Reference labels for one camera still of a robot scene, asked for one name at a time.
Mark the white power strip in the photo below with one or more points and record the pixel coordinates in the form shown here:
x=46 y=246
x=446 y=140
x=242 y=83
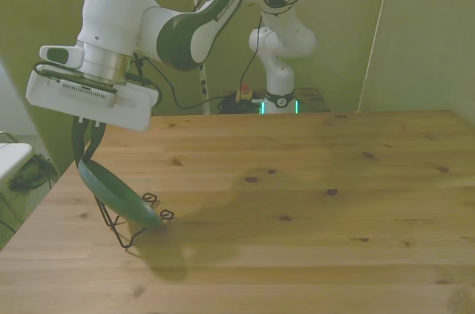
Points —
x=203 y=84

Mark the yellow emergency stop button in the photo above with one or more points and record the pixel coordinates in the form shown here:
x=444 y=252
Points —
x=244 y=93

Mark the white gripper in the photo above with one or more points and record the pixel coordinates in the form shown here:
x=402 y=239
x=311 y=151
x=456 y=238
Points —
x=131 y=110

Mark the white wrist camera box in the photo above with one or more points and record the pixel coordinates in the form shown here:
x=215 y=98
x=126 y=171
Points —
x=55 y=93

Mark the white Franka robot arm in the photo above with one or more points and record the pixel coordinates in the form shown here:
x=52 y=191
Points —
x=111 y=6

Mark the green plate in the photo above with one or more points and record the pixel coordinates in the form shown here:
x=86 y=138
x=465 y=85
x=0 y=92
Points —
x=111 y=188

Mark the dark bundle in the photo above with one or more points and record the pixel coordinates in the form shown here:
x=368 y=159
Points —
x=29 y=176

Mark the white metal-framed furniture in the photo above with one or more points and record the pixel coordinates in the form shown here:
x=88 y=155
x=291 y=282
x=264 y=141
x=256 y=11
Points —
x=11 y=154

